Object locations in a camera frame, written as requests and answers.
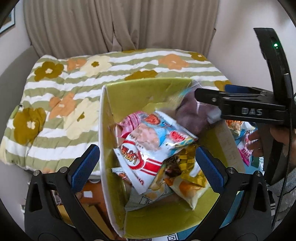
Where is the mauve snack bag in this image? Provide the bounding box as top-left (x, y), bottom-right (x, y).
top-left (175, 81), bottom-right (221, 136)

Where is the yellow chips bag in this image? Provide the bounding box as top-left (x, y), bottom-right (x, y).
top-left (164, 144), bottom-right (210, 209)

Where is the red white blue snack bag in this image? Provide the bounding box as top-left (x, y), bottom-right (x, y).
top-left (114, 110), bottom-right (197, 194)

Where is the cheese sticks snack bag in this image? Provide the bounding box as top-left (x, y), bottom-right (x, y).
top-left (225, 120), bottom-right (255, 139)

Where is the person's right hand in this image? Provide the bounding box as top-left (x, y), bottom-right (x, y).
top-left (247, 127), bottom-right (295, 159)

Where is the pink snack bag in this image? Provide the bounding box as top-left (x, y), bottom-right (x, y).
top-left (235, 129), bottom-right (262, 168)

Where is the blue patterned tablecloth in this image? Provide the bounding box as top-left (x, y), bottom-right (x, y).
top-left (166, 120), bottom-right (265, 241)

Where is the white grey snack bag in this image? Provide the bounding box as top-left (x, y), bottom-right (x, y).
top-left (125, 182), bottom-right (173, 211)

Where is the green cardboard box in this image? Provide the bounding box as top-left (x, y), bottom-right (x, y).
top-left (98, 77), bottom-right (246, 240)

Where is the floral striped quilt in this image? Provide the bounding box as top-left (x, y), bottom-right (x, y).
top-left (1, 49), bottom-right (229, 171)

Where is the grey headboard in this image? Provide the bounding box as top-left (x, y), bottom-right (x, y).
top-left (0, 46), bottom-right (39, 137)

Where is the beige curtain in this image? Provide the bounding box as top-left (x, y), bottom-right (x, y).
top-left (23, 1), bottom-right (219, 58)

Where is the framed landscape picture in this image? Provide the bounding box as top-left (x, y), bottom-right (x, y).
top-left (0, 8), bottom-right (15, 34)

